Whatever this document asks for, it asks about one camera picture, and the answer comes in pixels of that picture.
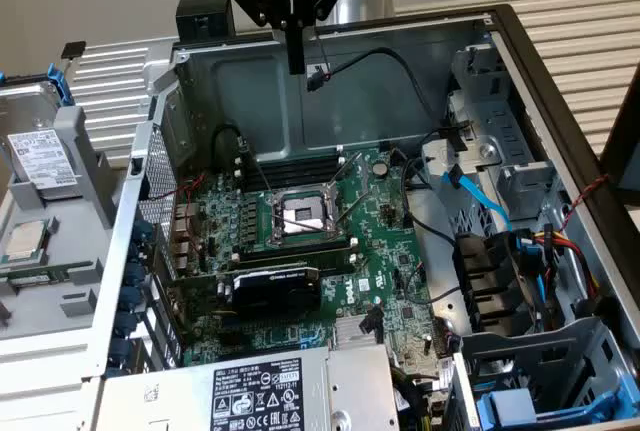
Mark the hard disk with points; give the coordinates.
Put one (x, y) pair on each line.
(42, 158)

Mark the blue disk carrier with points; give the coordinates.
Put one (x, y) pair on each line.
(505, 408)

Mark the open grey PC case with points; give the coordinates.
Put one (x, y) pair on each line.
(250, 101)

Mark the metal locking lever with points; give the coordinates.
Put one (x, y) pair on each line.
(347, 167)
(257, 168)

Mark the black RAM slot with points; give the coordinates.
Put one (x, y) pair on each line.
(335, 266)
(300, 246)
(290, 167)
(290, 178)

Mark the coin cell battery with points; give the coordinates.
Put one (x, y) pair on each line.
(380, 168)

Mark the metal socket cover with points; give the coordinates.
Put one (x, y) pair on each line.
(331, 201)

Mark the grey metal drive cage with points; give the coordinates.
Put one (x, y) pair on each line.
(500, 121)

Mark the CPU socket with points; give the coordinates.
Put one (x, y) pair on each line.
(300, 216)

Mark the green Dell motherboard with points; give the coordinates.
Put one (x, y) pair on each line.
(370, 231)

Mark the black graphics card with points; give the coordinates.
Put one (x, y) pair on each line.
(275, 293)

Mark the grey parts rack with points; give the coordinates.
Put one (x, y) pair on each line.
(75, 261)

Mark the blue expansion card retainer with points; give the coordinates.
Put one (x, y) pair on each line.
(132, 296)

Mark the black connector with blue tab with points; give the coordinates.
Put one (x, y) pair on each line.
(530, 253)

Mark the silver CPU chip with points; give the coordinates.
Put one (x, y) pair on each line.
(25, 243)

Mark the silver chipset heatsink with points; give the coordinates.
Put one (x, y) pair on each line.
(347, 331)

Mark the green RAM stick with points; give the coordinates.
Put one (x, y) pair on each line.
(50, 273)

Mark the dark brown panel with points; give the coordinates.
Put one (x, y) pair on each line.
(625, 151)

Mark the silver power supply unit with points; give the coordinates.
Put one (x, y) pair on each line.
(190, 401)

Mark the black box bracket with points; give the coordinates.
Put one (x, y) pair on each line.
(200, 21)

